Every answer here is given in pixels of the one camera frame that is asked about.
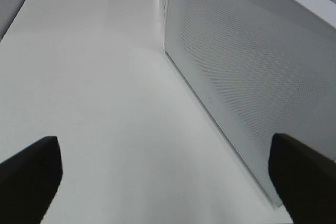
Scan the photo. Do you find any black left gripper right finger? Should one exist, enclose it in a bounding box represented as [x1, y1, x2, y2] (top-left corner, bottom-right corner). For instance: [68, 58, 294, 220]
[268, 133, 335, 223]

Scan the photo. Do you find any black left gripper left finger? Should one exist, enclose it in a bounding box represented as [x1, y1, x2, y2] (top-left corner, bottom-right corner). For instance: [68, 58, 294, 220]
[1, 136, 63, 223]

